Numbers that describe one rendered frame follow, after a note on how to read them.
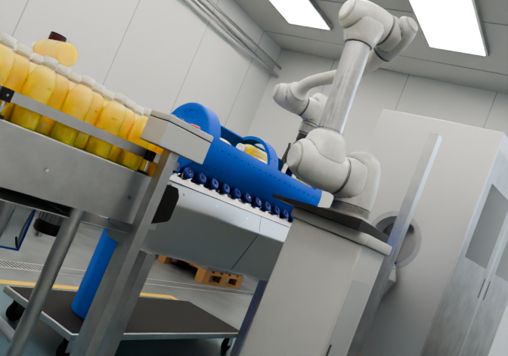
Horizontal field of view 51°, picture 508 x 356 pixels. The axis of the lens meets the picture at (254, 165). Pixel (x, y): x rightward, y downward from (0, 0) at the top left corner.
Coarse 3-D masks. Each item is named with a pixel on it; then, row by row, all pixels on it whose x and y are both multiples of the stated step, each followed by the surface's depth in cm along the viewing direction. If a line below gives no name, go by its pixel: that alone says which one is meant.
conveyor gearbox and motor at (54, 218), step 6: (42, 216) 208; (48, 216) 207; (54, 216) 208; (36, 222) 208; (42, 222) 207; (48, 222) 207; (54, 222) 208; (60, 222) 210; (36, 228) 207; (42, 228) 206; (48, 228) 207; (54, 228) 208; (48, 234) 207; (54, 234) 208
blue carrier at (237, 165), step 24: (192, 120) 209; (216, 120) 208; (216, 144) 205; (264, 144) 237; (192, 168) 205; (216, 168) 211; (240, 168) 219; (264, 168) 229; (288, 168) 279; (240, 192) 231; (264, 192) 237; (288, 192) 246; (312, 192) 260; (288, 216) 266
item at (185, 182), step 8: (176, 176) 199; (184, 176) 203; (184, 184) 201; (192, 184) 205; (200, 184) 210; (208, 184) 214; (200, 192) 208; (208, 192) 212; (216, 192) 217; (224, 200) 219; (232, 200) 224; (240, 208) 228; (248, 208) 232; (256, 208) 238; (264, 216) 240; (272, 216) 247; (280, 216) 253; (288, 224) 256
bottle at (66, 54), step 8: (40, 40) 163; (48, 40) 161; (40, 48) 160; (48, 48) 157; (56, 48) 154; (64, 48) 155; (72, 48) 157; (48, 56) 157; (56, 56) 154; (64, 56) 156; (72, 56) 158; (64, 64) 156; (72, 64) 158
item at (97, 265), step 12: (108, 240) 255; (96, 252) 258; (108, 252) 253; (96, 264) 255; (84, 276) 260; (96, 276) 253; (84, 288) 255; (96, 288) 251; (84, 300) 252; (84, 312) 251
